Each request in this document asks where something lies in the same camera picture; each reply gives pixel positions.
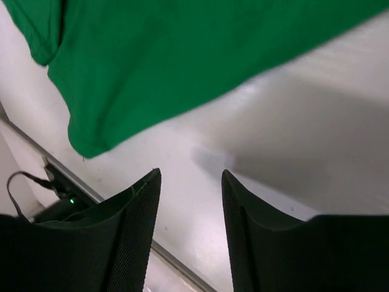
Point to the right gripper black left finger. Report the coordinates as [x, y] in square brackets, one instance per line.
[103, 248]

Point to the green t shirt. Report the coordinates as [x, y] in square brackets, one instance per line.
[124, 66]

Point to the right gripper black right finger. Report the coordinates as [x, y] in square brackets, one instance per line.
[270, 250]

